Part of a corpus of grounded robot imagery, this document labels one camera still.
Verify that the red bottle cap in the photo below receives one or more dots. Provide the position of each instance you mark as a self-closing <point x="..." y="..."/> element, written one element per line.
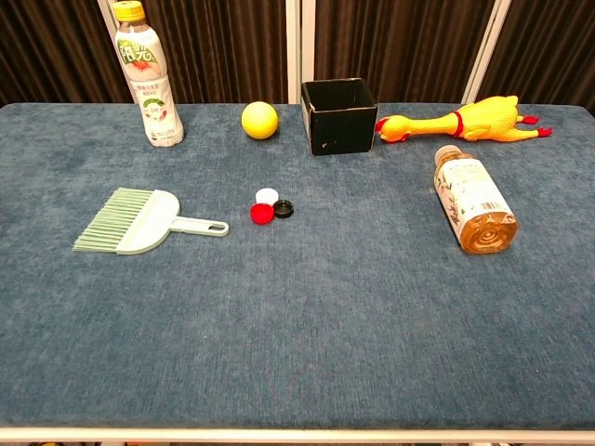
<point x="261" y="214"/>

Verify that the white bottle cap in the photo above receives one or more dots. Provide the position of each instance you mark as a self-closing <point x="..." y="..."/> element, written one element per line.
<point x="266" y="195"/>

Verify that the black bottle cap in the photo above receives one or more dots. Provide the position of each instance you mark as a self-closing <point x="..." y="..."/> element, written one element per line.
<point x="283" y="210"/>

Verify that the amber tea bottle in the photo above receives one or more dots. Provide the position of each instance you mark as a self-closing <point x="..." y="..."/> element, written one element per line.
<point x="469" y="195"/>

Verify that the yellow-capped white drink bottle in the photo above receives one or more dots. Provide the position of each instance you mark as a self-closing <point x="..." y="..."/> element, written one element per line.
<point x="153" y="93"/>

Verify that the blue table cloth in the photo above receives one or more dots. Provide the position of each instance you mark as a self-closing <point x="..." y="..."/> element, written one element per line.
<point x="297" y="325"/>

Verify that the black cardboard box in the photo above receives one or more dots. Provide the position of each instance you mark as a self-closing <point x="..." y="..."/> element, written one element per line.
<point x="344" y="130"/>

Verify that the yellow ball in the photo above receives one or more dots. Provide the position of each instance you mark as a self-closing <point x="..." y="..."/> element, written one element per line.
<point x="259" y="120"/>

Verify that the dark brown curtain panel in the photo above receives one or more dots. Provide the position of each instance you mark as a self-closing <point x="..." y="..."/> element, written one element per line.
<point x="400" y="42"/>
<point x="223" y="46"/>
<point x="548" y="46"/>
<point x="46" y="46"/>

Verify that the yellow rubber chicken toy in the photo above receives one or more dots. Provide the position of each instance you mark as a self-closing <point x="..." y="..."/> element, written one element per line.
<point x="488" y="121"/>

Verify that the white table frame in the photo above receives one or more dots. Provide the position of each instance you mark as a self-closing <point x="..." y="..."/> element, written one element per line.
<point x="297" y="436"/>

